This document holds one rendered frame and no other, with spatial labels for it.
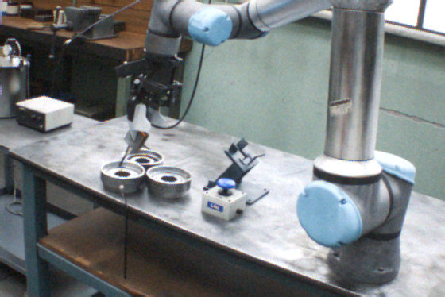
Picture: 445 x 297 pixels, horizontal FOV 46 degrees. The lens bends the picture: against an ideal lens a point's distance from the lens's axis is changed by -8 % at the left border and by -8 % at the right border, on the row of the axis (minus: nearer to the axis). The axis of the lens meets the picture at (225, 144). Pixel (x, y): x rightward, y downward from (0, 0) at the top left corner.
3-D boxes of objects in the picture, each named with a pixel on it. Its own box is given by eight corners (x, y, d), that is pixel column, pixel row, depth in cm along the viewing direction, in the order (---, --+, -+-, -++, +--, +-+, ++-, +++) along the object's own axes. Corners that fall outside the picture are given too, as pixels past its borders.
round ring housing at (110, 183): (101, 175, 135) (102, 159, 134) (143, 178, 137) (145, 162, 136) (98, 193, 126) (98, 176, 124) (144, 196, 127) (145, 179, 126)
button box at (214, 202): (200, 211, 123) (202, 191, 122) (218, 202, 129) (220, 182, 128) (232, 224, 120) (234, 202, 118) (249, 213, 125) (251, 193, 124)
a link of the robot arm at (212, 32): (249, 12, 111) (212, -2, 117) (209, 11, 103) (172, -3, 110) (241, 48, 114) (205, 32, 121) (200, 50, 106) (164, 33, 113)
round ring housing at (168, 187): (191, 201, 128) (193, 184, 127) (145, 198, 126) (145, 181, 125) (189, 183, 138) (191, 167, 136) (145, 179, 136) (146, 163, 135)
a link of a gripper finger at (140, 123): (141, 149, 124) (151, 110, 121) (121, 139, 126) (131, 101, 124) (150, 148, 126) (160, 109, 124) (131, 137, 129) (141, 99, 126)
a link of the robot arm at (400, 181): (413, 222, 105) (429, 158, 101) (381, 243, 96) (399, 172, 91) (365, 202, 113) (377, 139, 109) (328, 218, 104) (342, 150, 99)
